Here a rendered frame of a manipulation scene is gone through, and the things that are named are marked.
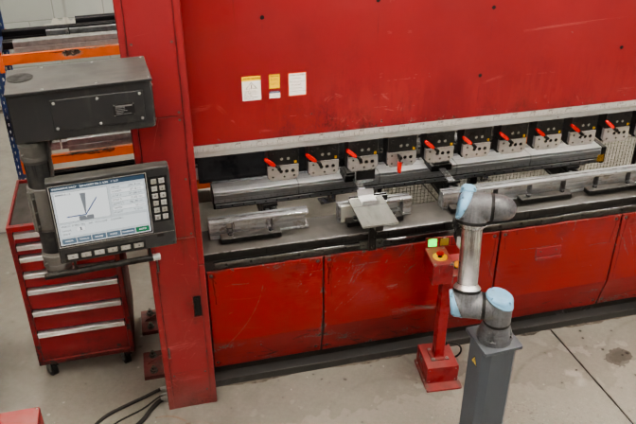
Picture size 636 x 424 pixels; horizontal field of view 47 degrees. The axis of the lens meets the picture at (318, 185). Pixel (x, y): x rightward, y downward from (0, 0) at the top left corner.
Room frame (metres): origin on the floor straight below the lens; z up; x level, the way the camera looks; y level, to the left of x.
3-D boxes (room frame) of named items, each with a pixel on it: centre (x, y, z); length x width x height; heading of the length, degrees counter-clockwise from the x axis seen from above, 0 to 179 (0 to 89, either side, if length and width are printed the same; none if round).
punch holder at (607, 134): (3.58, -1.57, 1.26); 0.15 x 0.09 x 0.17; 104
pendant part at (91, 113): (2.51, 0.87, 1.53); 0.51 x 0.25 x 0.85; 109
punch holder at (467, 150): (3.39, -0.80, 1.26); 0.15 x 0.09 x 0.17; 104
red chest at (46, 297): (3.24, 1.30, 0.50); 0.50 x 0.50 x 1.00; 14
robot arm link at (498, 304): (2.44, -0.75, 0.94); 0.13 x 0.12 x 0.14; 82
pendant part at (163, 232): (2.45, 0.80, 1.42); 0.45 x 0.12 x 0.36; 109
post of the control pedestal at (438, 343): (3.05, -0.66, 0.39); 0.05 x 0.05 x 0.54; 9
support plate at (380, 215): (3.11, -0.27, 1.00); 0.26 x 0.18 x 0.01; 14
